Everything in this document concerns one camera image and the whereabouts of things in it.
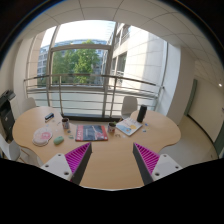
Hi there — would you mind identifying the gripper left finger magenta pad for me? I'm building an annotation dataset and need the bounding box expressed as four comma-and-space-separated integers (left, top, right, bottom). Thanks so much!
40, 142, 93, 186

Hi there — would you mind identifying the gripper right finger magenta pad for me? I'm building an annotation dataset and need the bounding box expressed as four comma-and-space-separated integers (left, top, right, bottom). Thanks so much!
132, 142, 184, 186

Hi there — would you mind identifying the light green computer mouse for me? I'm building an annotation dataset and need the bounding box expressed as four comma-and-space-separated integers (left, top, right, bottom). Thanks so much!
54, 136, 64, 145

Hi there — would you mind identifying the round pink white mouse pad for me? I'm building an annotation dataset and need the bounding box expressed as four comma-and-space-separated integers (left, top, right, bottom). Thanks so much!
32, 127, 52, 147

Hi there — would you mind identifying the red dark magazine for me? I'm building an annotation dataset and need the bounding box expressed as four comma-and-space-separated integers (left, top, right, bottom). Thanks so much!
75, 125, 108, 141

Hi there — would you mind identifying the light blue yellow booklet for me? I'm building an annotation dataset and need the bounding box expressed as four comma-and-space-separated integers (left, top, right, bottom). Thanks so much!
116, 117, 142, 136

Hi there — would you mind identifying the black cylindrical bottle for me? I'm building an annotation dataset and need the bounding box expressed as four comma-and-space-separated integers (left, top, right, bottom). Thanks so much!
137, 105, 147, 123

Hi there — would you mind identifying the small black blue stapler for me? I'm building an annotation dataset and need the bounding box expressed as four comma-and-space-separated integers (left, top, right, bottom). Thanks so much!
45, 113, 54, 122

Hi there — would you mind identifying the mug right patterned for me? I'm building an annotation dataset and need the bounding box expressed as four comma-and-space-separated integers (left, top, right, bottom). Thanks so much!
107, 122, 116, 133

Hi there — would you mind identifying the white chair far right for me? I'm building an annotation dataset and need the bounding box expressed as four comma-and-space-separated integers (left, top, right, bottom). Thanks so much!
121, 96, 138, 119

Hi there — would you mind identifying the white chair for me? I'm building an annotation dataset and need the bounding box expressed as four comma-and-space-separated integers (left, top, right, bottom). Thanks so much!
0, 134, 40, 167
121, 96, 138, 119
21, 97, 36, 113

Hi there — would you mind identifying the white chair near left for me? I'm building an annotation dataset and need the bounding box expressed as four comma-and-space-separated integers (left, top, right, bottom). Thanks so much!
0, 134, 40, 167

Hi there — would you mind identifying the metal balcony railing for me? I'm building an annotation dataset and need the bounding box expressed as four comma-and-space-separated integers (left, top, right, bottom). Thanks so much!
24, 74, 163, 118

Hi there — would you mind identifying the white chair far left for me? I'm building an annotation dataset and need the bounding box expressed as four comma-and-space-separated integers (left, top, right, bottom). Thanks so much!
21, 97, 36, 113

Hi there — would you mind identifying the black office printer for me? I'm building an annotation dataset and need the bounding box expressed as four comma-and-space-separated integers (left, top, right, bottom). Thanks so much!
0, 90, 15, 141

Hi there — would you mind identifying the green door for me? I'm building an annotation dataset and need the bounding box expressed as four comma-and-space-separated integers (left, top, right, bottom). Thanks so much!
184, 79, 198, 116

